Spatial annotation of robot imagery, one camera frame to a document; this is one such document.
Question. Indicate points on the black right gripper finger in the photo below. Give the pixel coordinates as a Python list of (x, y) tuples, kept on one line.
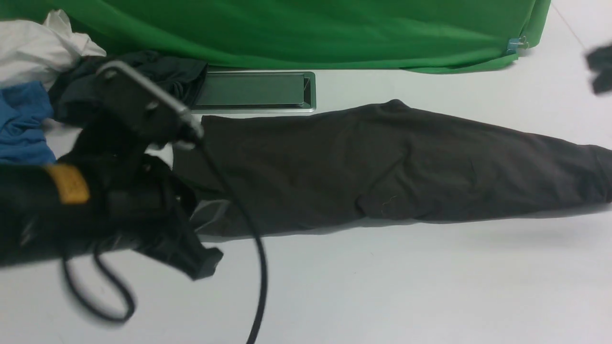
[(599, 61)]

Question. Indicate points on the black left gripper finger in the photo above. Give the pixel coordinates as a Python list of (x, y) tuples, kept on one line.
[(202, 262)]

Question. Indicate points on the blue crumpled garment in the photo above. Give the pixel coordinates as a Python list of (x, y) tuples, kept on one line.
[(23, 110)]

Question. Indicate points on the metal table cable hatch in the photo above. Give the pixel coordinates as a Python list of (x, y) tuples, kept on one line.
[(250, 92)]

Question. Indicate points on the green backdrop cloth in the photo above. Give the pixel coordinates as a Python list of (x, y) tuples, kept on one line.
[(425, 36)]

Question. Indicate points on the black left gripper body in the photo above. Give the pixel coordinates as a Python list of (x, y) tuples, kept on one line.
[(136, 200)]

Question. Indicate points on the blue binder clip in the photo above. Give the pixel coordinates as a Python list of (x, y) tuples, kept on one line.
[(515, 44)]

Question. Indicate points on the dark teal crumpled garment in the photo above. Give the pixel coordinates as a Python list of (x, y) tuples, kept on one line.
[(76, 103)]

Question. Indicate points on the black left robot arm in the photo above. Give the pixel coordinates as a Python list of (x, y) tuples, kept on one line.
[(43, 214)]

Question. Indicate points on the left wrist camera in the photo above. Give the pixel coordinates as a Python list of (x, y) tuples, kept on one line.
[(150, 113)]

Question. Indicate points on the dark gray long-sleeved shirt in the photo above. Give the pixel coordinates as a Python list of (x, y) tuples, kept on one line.
[(392, 162)]

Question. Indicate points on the white crumpled garment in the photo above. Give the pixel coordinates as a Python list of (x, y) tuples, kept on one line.
[(41, 52)]

